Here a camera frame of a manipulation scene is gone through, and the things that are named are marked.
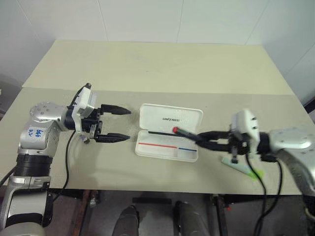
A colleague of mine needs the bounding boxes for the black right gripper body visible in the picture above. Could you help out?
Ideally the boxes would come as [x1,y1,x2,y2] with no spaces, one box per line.
[227,131,250,164]

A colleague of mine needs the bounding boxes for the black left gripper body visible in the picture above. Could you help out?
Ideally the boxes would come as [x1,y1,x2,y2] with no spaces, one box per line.
[81,107,103,146]

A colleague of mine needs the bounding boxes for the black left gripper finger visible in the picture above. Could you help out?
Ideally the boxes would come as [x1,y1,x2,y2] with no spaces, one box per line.
[94,133,131,144]
[99,104,132,117]

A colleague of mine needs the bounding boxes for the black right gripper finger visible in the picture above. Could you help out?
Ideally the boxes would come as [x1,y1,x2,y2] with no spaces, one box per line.
[196,140,232,154]
[196,131,231,144]

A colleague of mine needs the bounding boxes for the red capped dark marker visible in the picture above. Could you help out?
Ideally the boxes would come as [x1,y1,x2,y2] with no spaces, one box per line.
[172,126,199,139]

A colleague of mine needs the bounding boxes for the white hinged pencil case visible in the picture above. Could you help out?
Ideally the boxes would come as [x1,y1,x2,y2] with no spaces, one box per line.
[134,103,204,163]

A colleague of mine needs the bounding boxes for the pale green triangle ruler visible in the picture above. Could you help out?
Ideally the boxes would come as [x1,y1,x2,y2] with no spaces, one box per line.
[221,156,266,182]

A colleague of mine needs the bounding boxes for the metal table leg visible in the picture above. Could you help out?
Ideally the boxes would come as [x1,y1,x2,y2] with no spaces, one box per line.
[210,194,233,236]

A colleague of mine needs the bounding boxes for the black flat bar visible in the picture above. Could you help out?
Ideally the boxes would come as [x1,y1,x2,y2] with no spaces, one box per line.
[132,197,173,205]

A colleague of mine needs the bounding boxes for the dark rounded shape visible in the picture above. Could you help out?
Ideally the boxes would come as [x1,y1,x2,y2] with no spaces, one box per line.
[113,205,141,236]
[173,201,212,236]

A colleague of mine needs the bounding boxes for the brown table leg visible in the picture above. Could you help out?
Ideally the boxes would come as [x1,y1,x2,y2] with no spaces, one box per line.
[70,190,100,236]

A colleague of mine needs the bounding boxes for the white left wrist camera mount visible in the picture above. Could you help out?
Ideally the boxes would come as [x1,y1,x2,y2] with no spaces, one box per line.
[70,83,98,132]

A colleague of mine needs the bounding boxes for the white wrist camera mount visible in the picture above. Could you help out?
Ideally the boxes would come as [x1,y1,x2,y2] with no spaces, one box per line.
[70,83,98,132]
[229,109,261,155]

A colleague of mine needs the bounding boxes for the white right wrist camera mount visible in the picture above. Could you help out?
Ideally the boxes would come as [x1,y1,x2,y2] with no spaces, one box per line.
[229,109,261,155]

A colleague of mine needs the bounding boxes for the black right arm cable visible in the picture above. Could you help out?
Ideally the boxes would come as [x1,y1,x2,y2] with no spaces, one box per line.
[244,153,269,236]
[275,158,283,197]

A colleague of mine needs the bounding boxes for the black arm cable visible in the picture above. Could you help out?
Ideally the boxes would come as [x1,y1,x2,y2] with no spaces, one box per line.
[244,153,269,236]
[48,130,77,207]
[275,158,283,197]

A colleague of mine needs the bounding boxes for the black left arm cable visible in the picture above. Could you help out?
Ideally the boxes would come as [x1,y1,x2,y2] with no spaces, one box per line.
[48,130,77,207]

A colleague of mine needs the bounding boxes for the dark object at wall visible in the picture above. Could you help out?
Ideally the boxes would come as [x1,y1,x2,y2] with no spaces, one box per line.
[303,92,315,114]

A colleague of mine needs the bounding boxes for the black shoulder cable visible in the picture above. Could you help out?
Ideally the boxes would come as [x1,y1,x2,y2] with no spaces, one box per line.
[0,168,17,186]

